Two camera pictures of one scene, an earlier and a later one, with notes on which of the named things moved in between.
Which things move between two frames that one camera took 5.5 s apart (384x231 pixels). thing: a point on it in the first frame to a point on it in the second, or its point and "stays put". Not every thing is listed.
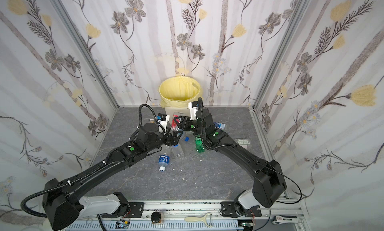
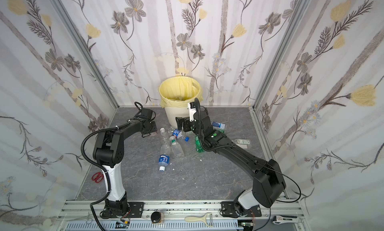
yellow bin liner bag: [178, 91] stays put
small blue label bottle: [219, 125] stays put
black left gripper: [170, 135] to [149, 128]
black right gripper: [186, 123] stays put
